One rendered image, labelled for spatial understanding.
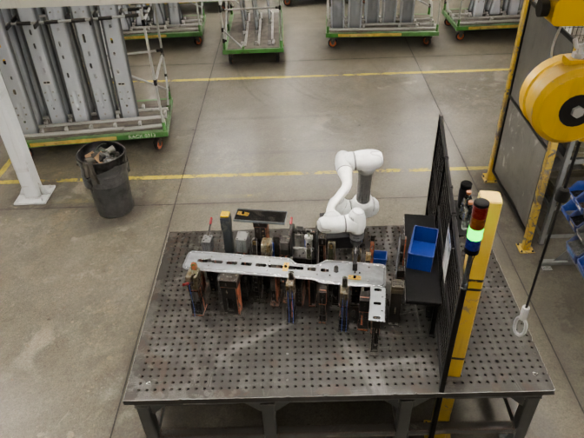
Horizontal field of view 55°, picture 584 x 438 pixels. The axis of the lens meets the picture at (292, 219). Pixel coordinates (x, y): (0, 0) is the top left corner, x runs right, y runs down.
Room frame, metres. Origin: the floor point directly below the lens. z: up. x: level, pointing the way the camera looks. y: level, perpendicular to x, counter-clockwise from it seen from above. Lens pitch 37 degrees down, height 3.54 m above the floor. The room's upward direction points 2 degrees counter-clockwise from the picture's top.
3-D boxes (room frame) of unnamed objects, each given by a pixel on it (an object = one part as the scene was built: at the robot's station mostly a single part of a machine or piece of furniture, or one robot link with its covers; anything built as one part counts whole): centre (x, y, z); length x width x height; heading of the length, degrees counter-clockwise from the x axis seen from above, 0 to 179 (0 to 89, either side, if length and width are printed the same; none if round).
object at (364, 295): (2.50, -0.44, 0.84); 0.11 x 0.10 x 0.28; 170
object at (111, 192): (4.92, 1.91, 0.36); 0.54 x 0.50 x 0.73; 179
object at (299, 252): (2.96, -0.08, 0.94); 0.18 x 0.13 x 0.49; 80
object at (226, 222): (3.19, 0.48, 0.92); 0.08 x 0.08 x 0.44; 80
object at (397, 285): (2.52, -0.65, 0.88); 0.08 x 0.08 x 0.36; 80
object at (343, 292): (2.50, -0.31, 0.87); 0.12 x 0.09 x 0.35; 170
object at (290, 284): (2.60, 0.03, 0.87); 0.12 x 0.09 x 0.35; 170
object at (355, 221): (2.65, -0.38, 1.48); 0.13 x 0.11 x 0.16; 94
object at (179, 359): (2.77, -0.25, 0.68); 2.56 x 1.61 x 0.04; 89
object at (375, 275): (2.78, 0.08, 1.00); 1.38 x 0.22 x 0.02; 80
